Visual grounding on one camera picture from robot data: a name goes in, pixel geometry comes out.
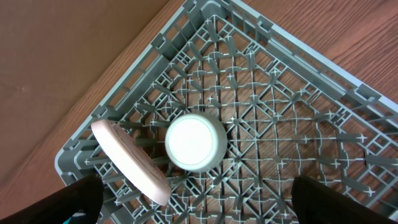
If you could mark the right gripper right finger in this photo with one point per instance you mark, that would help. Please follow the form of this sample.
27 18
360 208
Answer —
314 202

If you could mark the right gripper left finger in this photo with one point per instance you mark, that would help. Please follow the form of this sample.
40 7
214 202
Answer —
81 200

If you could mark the large white plate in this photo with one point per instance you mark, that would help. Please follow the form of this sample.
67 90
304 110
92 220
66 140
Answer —
132 161

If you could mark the small grey bowl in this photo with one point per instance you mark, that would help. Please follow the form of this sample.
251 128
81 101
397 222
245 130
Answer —
196 142

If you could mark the grey dishwasher rack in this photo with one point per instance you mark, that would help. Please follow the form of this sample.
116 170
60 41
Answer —
286 109

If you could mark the teal serving tray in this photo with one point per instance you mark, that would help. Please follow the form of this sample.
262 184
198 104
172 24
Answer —
69 221

